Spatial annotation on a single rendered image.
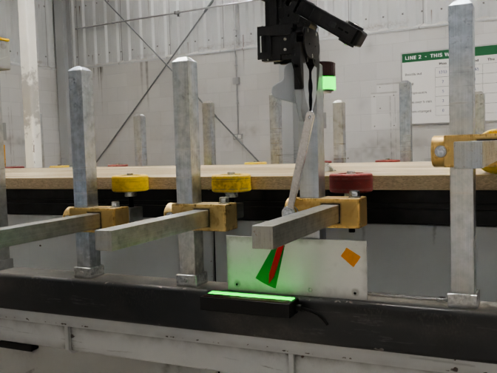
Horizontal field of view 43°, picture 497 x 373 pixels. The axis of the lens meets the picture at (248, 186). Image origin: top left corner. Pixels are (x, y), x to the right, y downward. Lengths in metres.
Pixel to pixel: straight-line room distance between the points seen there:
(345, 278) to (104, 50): 10.19
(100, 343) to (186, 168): 0.44
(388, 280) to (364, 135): 7.34
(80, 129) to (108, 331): 0.43
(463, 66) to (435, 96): 7.30
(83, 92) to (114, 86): 9.58
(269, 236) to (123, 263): 0.81
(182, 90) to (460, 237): 0.56
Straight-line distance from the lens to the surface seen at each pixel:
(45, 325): 1.49
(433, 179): 1.19
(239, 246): 1.14
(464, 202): 1.02
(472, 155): 0.72
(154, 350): 1.32
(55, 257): 1.70
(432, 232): 1.26
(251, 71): 9.36
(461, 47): 1.03
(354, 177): 1.14
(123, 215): 1.30
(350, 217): 1.05
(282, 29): 1.01
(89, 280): 1.33
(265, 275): 1.12
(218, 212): 1.15
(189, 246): 1.20
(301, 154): 1.03
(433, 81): 8.35
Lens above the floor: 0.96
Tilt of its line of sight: 4 degrees down
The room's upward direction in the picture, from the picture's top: 2 degrees counter-clockwise
